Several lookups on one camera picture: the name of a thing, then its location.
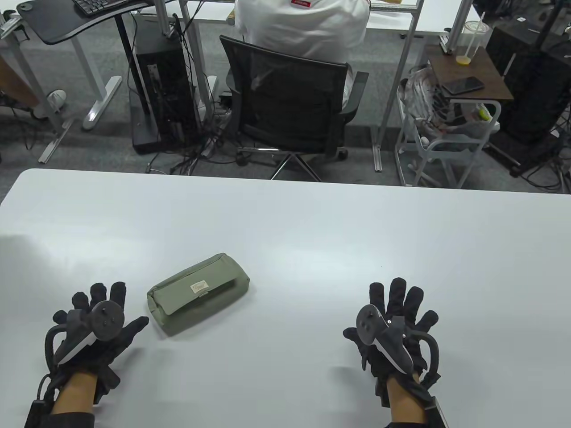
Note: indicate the person's left hand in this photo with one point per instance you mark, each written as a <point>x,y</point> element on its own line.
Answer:
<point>131,331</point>

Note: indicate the person's right hand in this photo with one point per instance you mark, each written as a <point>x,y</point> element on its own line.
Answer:
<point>397,296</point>

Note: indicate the olive green fabric pencil pouch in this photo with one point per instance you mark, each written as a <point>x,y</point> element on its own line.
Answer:
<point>196,294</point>

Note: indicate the person's right forearm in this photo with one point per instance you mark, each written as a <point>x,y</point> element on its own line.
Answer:
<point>401,399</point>

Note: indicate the black left hand controller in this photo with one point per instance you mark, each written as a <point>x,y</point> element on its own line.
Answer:
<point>107,321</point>

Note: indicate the black hand controller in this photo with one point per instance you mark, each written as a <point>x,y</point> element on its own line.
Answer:
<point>370,323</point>
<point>107,321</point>

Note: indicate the black right hand controller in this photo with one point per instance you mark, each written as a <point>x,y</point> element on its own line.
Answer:
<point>370,323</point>

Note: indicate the black right wrist sensor box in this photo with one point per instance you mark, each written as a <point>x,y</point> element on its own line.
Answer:
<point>435,414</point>

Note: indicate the black wrist sensor box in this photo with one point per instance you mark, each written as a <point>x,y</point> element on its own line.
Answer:
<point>435,414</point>
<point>35,414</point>

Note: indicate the black left wrist sensor box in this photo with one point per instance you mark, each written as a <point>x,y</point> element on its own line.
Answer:
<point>35,414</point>

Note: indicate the white rolling cart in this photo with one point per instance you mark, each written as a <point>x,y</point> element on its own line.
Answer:
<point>448,149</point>

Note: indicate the clear plastic bag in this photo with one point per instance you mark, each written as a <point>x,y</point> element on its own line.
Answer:
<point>417,98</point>

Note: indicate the small yellow green item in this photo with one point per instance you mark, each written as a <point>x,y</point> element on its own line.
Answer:
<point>485,113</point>

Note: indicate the black smartphone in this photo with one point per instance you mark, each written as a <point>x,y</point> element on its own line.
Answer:
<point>462,85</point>

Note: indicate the black mesh office chair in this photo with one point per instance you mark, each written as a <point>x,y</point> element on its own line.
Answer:
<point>290,102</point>

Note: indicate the brown wooden side table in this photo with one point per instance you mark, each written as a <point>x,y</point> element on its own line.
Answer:
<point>473,67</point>

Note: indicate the white shoe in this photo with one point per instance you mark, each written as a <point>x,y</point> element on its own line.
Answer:
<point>51,101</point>

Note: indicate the black computer tower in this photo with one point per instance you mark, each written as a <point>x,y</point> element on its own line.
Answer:
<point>165,89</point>

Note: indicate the black equipment case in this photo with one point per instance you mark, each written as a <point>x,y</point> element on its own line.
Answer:
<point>535,89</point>

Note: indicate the clear plastic cup with straw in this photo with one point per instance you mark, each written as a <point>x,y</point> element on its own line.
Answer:
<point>473,40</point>

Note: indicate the long white desk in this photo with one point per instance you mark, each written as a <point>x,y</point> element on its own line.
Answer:
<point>432,20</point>

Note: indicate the black curved standing desk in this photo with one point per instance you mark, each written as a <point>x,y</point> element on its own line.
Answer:
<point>53,24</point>

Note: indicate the brown cardboard tube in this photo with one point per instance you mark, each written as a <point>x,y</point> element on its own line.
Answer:
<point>231,18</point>

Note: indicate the black keyboard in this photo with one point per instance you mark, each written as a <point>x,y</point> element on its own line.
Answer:
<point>96,5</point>

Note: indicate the aluminium frame with foot rail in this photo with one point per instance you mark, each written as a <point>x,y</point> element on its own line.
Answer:
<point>55,140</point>

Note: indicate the aluminium frame post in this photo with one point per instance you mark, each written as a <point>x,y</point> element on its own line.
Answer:
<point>196,67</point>
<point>459,22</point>
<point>392,89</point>
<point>167,18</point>

